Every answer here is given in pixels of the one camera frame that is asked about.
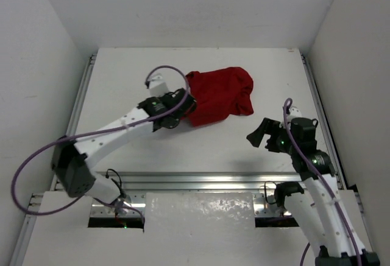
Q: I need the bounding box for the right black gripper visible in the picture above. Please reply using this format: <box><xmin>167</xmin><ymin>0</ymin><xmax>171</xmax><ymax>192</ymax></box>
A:
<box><xmin>247</xmin><ymin>119</ymin><xmax>298</xmax><ymax>156</ymax></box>

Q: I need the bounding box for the red t-shirt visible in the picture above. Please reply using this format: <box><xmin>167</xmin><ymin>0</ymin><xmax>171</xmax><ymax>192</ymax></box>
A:
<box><xmin>186</xmin><ymin>67</ymin><xmax>254</xmax><ymax>127</ymax></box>

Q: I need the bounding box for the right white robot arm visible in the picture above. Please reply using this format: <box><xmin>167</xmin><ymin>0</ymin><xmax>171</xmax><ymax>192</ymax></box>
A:
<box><xmin>247</xmin><ymin>117</ymin><xmax>380</xmax><ymax>265</ymax></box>

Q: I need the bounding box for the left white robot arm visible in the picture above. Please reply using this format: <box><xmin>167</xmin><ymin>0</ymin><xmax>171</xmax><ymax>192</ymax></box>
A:
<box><xmin>52</xmin><ymin>88</ymin><xmax>197</xmax><ymax>206</ymax></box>

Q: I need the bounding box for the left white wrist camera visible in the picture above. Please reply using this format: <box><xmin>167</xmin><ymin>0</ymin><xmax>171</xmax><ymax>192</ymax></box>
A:
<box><xmin>147</xmin><ymin>74</ymin><xmax>169</xmax><ymax>97</ymax></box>

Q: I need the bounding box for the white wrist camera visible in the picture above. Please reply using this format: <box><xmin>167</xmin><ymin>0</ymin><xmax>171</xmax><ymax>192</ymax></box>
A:
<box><xmin>147</xmin><ymin>74</ymin><xmax>169</xmax><ymax>97</ymax></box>
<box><xmin>286</xmin><ymin>105</ymin><xmax>302</xmax><ymax>123</ymax></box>

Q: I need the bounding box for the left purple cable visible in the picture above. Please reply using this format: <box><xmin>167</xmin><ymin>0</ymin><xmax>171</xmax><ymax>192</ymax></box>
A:
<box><xmin>11</xmin><ymin>65</ymin><xmax>190</xmax><ymax>217</ymax></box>

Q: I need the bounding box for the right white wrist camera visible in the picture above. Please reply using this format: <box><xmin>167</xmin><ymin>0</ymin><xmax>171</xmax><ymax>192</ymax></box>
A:
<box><xmin>286</xmin><ymin>105</ymin><xmax>302</xmax><ymax>123</ymax></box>

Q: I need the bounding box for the right black base cable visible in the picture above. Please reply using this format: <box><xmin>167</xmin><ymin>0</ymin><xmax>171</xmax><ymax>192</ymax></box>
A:
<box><xmin>262</xmin><ymin>180</ymin><xmax>278</xmax><ymax>211</ymax></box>

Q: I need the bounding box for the black base cable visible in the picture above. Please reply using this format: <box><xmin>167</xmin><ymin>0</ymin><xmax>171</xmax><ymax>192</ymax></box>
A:
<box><xmin>262</xmin><ymin>180</ymin><xmax>278</xmax><ymax>211</ymax></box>
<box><xmin>104</xmin><ymin>169</ymin><xmax>129</xmax><ymax>197</ymax></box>

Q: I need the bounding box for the left black base cable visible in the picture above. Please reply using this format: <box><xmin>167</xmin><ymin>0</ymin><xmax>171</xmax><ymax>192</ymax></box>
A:
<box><xmin>104</xmin><ymin>169</ymin><xmax>129</xmax><ymax>197</ymax></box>

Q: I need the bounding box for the aluminium rail frame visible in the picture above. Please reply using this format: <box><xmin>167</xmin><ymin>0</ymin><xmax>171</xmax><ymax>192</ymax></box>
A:
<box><xmin>9</xmin><ymin>51</ymin><xmax>366</xmax><ymax>266</ymax></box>

